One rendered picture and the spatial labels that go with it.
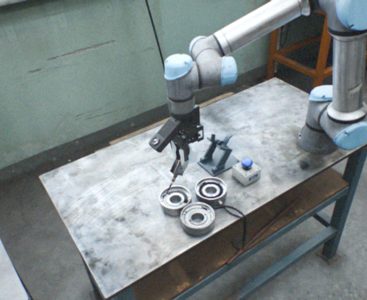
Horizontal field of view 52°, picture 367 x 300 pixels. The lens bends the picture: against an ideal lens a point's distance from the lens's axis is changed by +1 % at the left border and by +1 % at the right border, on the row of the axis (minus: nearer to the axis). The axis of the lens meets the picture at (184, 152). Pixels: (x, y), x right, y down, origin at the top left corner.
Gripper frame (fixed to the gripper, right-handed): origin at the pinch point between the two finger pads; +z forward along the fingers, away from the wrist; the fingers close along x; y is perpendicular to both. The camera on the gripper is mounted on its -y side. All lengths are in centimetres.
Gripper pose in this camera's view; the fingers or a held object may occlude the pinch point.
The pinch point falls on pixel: (180, 163)
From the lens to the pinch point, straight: 119.0
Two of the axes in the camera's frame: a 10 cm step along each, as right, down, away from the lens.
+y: 8.2, -3.9, 4.1
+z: 0.6, 7.8, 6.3
